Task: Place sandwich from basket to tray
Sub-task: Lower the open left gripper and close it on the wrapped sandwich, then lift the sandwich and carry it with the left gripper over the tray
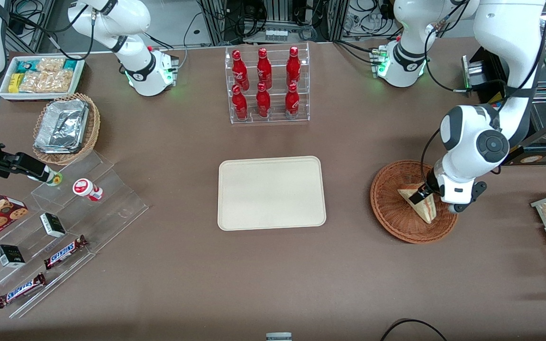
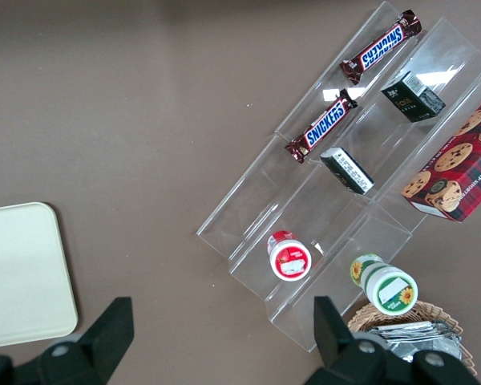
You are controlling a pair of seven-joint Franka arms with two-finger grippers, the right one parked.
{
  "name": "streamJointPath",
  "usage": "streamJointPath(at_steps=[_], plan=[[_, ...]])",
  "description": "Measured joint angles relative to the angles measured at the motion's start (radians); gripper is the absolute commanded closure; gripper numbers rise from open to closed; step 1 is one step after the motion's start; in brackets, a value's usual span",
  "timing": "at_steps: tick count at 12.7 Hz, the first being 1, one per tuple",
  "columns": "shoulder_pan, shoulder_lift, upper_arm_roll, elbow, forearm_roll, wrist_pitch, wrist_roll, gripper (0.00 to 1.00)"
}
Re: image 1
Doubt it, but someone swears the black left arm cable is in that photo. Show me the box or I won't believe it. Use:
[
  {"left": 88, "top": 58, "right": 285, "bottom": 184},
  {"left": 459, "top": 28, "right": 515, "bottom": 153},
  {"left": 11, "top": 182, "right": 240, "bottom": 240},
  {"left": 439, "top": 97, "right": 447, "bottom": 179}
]
[{"left": 420, "top": 0, "right": 546, "bottom": 191}]

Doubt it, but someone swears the triangle sandwich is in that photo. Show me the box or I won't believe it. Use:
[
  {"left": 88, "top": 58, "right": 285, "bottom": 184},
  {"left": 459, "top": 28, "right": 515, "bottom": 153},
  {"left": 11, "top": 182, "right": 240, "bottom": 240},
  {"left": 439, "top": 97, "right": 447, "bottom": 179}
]
[{"left": 397, "top": 182, "right": 437, "bottom": 224}]

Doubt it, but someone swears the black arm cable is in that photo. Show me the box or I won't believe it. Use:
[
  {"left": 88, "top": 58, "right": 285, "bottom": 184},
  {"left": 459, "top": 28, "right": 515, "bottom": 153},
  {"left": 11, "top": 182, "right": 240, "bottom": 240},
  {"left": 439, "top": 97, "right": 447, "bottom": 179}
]
[
  {"left": 7, "top": 9, "right": 97, "bottom": 61},
  {"left": 420, "top": 0, "right": 546, "bottom": 191}
]

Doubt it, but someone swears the white snack bin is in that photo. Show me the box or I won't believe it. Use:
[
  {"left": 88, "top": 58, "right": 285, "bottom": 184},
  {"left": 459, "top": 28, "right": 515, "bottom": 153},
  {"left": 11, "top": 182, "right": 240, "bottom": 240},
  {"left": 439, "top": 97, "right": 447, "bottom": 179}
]
[{"left": 0, "top": 55, "right": 86, "bottom": 102}]

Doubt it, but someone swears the Snickers chocolate bar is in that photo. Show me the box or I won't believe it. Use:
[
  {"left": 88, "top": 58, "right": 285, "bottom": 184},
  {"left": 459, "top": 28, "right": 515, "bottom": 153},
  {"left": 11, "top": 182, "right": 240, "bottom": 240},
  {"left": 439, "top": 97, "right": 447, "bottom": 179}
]
[
  {"left": 43, "top": 235, "right": 89, "bottom": 271},
  {"left": 0, "top": 272, "right": 47, "bottom": 309}
]

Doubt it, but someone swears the grey power strip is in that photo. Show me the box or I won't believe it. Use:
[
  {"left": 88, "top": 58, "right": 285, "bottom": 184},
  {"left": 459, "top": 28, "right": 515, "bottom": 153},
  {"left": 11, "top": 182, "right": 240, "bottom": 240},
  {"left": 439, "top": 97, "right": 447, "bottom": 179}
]
[{"left": 264, "top": 27, "right": 289, "bottom": 43}]

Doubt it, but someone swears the aluminium frame rack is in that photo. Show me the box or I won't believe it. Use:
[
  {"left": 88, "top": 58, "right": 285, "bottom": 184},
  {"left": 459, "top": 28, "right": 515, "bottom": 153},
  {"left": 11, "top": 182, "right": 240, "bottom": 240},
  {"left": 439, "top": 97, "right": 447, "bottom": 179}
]
[{"left": 197, "top": 0, "right": 350, "bottom": 45}]

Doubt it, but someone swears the black loop cable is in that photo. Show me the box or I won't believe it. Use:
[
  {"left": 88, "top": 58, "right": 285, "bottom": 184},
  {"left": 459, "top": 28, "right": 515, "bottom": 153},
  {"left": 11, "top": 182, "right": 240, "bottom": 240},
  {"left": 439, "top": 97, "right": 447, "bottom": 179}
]
[{"left": 379, "top": 318, "right": 449, "bottom": 341}]

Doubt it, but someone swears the brown wicker basket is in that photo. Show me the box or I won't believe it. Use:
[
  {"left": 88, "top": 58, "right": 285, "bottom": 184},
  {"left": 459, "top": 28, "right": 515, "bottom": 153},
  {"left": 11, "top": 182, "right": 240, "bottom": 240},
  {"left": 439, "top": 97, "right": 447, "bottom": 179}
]
[{"left": 370, "top": 160, "right": 460, "bottom": 245}]

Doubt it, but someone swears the clear acrylic bottle rack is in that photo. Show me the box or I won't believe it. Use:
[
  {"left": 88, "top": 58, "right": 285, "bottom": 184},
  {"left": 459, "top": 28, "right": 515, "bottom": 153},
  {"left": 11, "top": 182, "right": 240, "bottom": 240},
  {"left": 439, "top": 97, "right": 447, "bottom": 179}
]
[{"left": 224, "top": 42, "right": 311, "bottom": 125}]

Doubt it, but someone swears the beige plastic tray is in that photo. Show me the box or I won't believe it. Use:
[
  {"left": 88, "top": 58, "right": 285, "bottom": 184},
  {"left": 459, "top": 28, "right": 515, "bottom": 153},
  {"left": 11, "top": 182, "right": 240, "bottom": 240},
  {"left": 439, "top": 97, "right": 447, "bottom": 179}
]
[{"left": 218, "top": 156, "right": 327, "bottom": 232}]

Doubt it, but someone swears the small black box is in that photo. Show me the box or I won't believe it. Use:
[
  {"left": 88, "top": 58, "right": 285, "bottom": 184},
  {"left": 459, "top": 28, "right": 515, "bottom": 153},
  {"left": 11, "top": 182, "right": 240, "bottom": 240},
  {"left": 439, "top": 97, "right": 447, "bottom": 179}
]
[
  {"left": 0, "top": 244, "right": 26, "bottom": 269},
  {"left": 39, "top": 212, "right": 67, "bottom": 238}
]

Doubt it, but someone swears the red yogurt cup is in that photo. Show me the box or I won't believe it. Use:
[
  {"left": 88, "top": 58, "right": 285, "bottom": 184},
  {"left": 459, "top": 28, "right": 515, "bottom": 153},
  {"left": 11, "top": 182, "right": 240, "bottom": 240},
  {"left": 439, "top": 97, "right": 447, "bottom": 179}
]
[{"left": 72, "top": 178, "right": 104, "bottom": 202}]

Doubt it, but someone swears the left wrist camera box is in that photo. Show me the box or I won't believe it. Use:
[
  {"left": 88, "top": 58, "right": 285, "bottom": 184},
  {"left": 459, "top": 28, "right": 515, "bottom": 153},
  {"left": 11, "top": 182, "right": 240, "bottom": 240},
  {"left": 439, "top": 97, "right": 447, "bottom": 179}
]
[{"left": 447, "top": 181, "right": 488, "bottom": 214}]

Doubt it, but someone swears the clear cracker bag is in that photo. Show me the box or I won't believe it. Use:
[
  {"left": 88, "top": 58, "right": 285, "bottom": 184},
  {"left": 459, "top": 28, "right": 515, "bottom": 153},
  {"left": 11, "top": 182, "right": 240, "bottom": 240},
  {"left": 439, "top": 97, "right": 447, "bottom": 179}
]
[
  {"left": 19, "top": 70, "right": 73, "bottom": 93},
  {"left": 36, "top": 57, "right": 65, "bottom": 72}
]

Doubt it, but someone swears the red cola bottle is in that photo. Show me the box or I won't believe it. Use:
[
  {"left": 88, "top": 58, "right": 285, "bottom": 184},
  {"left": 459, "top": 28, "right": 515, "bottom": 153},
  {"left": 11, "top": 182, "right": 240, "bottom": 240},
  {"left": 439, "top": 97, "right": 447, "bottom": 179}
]
[
  {"left": 256, "top": 47, "right": 273, "bottom": 90},
  {"left": 231, "top": 49, "right": 250, "bottom": 91},
  {"left": 231, "top": 84, "right": 249, "bottom": 121},
  {"left": 284, "top": 82, "right": 300, "bottom": 119},
  {"left": 255, "top": 82, "right": 272, "bottom": 118},
  {"left": 286, "top": 45, "right": 302, "bottom": 86}
]

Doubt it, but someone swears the silver foil tray stack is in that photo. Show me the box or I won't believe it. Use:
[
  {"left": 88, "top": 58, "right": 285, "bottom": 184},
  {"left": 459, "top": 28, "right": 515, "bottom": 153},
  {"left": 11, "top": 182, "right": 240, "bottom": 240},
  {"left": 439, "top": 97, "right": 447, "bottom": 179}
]
[{"left": 33, "top": 99, "right": 90, "bottom": 155}]

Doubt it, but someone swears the clear acrylic stepped shelf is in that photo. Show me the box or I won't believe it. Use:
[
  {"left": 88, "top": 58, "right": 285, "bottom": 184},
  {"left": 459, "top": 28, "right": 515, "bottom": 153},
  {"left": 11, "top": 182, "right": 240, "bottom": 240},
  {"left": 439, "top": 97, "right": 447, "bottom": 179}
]
[{"left": 0, "top": 150, "right": 150, "bottom": 319}]

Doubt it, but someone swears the light wicker basket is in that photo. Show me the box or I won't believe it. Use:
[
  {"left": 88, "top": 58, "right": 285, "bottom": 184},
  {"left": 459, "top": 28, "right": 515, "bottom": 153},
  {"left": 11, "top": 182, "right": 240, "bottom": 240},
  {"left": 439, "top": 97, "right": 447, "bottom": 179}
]
[{"left": 32, "top": 92, "right": 101, "bottom": 166}]

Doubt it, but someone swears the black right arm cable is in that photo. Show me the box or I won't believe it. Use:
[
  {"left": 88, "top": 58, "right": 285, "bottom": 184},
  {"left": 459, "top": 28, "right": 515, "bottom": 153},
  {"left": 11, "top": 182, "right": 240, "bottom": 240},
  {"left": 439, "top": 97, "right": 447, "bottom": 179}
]
[{"left": 7, "top": 9, "right": 97, "bottom": 61}]

